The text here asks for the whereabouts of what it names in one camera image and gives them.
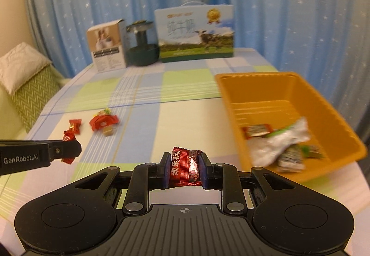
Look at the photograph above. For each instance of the bright red snack packet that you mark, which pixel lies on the bright red snack packet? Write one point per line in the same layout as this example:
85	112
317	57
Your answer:
102	122

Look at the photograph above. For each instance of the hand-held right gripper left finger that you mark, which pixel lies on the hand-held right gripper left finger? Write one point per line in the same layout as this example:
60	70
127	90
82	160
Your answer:
165	170

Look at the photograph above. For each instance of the white product box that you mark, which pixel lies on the white product box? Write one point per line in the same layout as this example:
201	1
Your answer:
105	42

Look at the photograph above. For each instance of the dark red snack packet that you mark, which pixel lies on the dark red snack packet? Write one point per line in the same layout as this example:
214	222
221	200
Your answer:
185	169

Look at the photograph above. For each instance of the white pillow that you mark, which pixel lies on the white pillow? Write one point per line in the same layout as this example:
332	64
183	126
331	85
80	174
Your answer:
21	65

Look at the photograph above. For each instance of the checkered tablecloth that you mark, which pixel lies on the checkered tablecloth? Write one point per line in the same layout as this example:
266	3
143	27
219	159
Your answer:
173	105

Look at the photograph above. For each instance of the small red twist-wrapped candy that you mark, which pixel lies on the small red twist-wrapped candy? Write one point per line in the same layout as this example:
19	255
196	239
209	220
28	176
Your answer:
69	137

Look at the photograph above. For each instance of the red white snack packet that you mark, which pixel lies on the red white snack packet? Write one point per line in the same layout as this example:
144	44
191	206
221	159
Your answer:
257	131

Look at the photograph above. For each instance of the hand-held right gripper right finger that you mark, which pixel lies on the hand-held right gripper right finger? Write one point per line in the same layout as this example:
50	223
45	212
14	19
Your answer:
205	172

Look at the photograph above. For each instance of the grey snack packet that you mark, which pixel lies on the grey snack packet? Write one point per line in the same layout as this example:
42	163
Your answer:
290	159

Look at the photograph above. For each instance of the milk carton gift box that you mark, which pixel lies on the milk carton gift box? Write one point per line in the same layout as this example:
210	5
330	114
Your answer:
188	39

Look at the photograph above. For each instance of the orange green snack packet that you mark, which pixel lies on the orange green snack packet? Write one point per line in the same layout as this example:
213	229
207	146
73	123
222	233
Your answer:
274	146

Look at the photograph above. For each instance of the dark glass jar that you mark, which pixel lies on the dark glass jar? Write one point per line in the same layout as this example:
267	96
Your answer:
143	53

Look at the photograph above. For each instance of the orange plastic tray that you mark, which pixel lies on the orange plastic tray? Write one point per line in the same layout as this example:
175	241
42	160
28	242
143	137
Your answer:
260	94

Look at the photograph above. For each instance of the green brown candy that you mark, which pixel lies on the green brown candy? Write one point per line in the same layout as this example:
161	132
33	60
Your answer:
310	151

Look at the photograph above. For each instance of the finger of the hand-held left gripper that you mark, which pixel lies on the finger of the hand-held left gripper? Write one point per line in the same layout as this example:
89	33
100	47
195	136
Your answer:
66	149

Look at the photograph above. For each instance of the green zigzag pillow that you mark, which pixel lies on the green zigzag pillow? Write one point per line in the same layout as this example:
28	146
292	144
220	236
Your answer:
34	94

